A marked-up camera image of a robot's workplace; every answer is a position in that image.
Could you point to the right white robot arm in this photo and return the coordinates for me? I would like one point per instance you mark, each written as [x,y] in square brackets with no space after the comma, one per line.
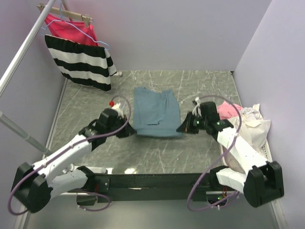
[261,180]

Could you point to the pink t shirt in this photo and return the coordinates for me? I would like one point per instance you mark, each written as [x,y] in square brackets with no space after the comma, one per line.
[226,111]

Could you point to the blue t shirt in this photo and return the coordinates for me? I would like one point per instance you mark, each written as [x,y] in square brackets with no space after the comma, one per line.
[156,114]

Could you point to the wooden clip hanger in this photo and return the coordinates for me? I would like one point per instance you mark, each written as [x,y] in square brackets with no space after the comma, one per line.
[85,18]

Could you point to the black base beam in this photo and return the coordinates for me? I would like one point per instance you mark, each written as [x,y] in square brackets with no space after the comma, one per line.
[142,187]

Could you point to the black white striped garment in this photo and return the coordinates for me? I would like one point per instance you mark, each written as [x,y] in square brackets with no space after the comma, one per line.
[82,64]

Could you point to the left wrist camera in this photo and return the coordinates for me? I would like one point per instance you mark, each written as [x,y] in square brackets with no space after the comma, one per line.
[116,107]

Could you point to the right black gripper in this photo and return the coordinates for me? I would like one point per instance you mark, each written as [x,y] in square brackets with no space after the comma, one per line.
[186,126]

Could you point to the white t shirt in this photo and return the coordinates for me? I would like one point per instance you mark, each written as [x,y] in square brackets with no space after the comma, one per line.
[254,127]

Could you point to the metal clothes rack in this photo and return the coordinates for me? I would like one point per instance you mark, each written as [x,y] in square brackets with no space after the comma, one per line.
[31,96]

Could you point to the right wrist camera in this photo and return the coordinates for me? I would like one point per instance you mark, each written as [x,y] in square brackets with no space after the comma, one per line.
[197,109]

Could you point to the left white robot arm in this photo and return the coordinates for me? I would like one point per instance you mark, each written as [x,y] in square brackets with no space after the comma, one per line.
[21,187]

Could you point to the red pink garment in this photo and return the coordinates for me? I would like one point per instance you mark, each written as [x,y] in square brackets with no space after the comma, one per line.
[71,29]

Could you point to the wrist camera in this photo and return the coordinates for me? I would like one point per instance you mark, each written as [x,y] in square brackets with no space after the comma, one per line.
[197,109]
[116,107]

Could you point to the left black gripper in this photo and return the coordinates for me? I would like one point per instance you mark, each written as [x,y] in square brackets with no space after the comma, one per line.
[128,131]

